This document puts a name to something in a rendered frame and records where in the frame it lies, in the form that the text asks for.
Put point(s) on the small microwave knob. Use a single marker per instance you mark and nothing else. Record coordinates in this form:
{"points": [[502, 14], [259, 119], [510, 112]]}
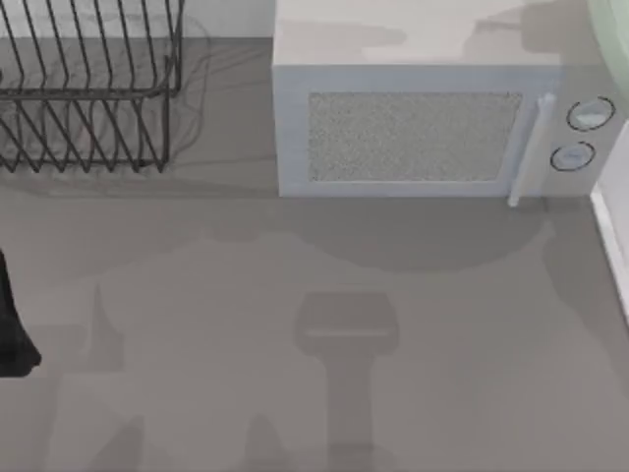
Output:
{"points": [[572, 156]]}

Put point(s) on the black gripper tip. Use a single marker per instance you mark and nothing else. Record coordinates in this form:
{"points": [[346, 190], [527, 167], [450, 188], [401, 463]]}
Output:
{"points": [[12, 339]]}

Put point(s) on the microwave door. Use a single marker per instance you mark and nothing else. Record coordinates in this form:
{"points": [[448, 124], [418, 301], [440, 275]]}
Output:
{"points": [[295, 133]]}

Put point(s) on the pale microwave oven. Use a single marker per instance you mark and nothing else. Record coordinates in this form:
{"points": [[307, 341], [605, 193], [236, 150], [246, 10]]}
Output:
{"points": [[565, 54]]}

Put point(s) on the large microwave knob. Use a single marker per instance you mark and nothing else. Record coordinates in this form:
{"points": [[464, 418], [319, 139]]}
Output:
{"points": [[590, 113]]}

